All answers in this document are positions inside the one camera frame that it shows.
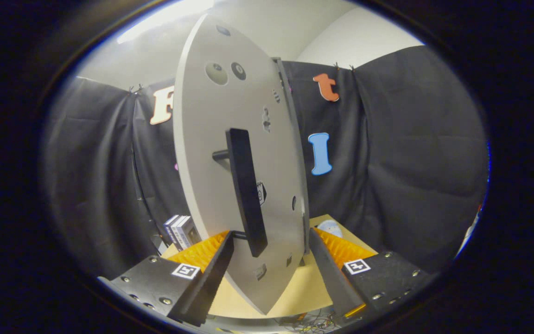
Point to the white rounded object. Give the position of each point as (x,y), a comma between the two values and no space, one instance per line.
(331,228)

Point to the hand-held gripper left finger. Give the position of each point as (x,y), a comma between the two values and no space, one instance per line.
(211,273)

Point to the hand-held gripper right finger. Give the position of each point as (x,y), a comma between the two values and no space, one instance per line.
(329,273)

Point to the black backdrop cloth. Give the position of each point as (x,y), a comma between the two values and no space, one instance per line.
(410,171)

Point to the grey cabinet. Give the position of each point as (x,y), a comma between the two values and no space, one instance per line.
(283,81)

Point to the small white blue box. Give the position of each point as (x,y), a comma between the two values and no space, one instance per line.
(189,233)
(179,231)
(169,227)

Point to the white cabinet door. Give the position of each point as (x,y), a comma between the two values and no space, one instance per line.
(206,185)

